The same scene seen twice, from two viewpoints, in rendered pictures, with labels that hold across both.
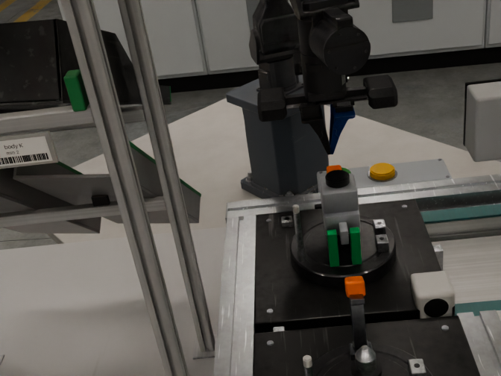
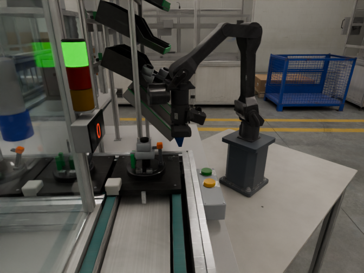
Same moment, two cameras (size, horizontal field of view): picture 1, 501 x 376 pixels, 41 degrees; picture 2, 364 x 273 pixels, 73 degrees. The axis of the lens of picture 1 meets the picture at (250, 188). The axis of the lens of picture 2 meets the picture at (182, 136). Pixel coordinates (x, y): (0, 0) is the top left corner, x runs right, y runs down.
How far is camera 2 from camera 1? 115 cm
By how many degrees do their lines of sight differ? 71
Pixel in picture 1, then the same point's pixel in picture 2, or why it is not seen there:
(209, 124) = (296, 158)
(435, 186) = (196, 198)
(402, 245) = (147, 182)
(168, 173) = (137, 106)
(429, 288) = (110, 180)
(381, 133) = (310, 214)
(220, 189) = not seen: hidden behind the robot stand
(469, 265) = (149, 215)
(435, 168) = (213, 200)
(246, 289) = not seen: hidden behind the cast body
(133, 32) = (134, 62)
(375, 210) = (174, 177)
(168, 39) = not seen: outside the picture
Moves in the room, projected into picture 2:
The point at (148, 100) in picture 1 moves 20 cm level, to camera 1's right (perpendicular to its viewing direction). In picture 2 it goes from (135, 83) to (134, 95)
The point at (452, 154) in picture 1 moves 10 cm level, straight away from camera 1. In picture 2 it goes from (290, 243) to (326, 248)
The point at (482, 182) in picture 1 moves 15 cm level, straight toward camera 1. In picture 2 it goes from (198, 214) to (148, 206)
